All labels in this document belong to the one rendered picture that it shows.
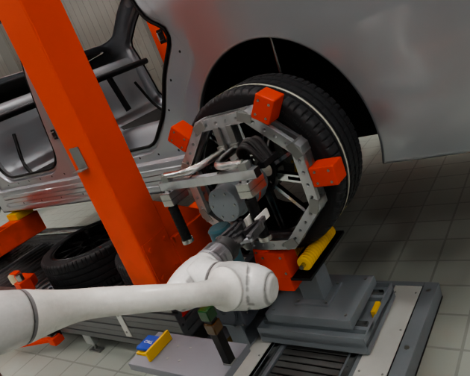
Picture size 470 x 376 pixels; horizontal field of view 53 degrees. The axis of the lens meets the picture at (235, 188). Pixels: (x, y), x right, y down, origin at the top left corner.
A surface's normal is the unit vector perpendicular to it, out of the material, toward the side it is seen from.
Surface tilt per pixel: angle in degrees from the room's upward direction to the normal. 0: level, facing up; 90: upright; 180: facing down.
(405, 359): 0
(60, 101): 90
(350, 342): 90
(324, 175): 90
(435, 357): 0
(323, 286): 90
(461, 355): 0
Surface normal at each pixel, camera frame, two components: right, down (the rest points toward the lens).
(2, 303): 0.51, -0.77
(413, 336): -0.35, -0.89
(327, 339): -0.52, 0.45
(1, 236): 0.77, -0.10
